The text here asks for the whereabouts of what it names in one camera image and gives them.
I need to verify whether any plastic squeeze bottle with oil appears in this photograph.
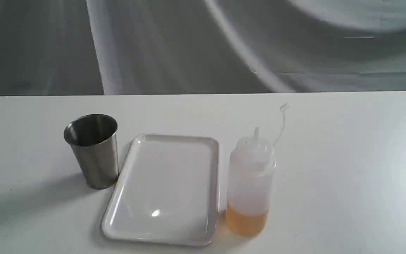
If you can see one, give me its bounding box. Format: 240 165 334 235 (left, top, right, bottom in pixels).
225 103 289 237

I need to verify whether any stainless steel cup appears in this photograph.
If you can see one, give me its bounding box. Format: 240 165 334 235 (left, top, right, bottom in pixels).
63 114 120 189

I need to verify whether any white rectangular plastic tray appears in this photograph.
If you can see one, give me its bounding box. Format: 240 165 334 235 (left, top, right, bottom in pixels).
100 134 220 247

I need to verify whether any grey backdrop cloth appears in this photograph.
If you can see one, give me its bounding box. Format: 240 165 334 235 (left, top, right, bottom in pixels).
0 0 406 96

